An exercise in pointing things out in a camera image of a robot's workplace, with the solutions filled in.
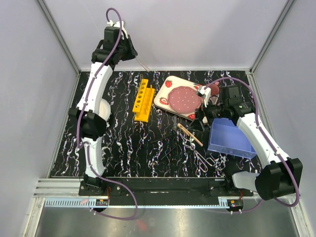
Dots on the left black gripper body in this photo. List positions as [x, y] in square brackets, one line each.
[125, 49]

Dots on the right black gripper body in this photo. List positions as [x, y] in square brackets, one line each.
[202, 111]

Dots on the pink patterned mug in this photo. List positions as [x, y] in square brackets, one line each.
[213, 95]

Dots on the glass test tube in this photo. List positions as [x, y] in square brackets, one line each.
[141, 78]
[142, 64]
[174, 123]

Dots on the wooden test tube clamp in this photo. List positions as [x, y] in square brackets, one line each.
[188, 133]

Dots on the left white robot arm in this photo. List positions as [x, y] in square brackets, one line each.
[92, 112]

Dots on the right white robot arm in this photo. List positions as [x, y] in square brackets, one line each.
[280, 175]

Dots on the pink polka dot plate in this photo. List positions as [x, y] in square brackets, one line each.
[183, 100]

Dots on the blue plastic box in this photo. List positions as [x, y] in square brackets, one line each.
[228, 139]

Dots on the metal crucible tongs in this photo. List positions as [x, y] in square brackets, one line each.
[204, 164]

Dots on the yellow test tube rack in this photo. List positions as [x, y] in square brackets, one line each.
[143, 102]

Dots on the white paper plate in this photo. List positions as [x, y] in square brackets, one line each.
[104, 110]

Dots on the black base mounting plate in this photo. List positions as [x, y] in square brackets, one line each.
[165, 192]

